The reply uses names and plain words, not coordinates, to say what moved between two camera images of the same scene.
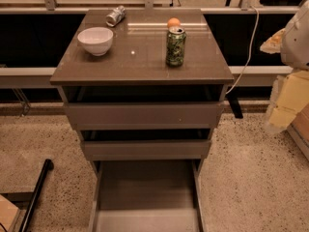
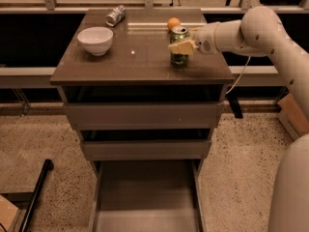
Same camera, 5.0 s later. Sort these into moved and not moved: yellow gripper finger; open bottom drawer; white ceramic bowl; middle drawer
Moved: yellow gripper finger
Not moved: middle drawer; open bottom drawer; white ceramic bowl
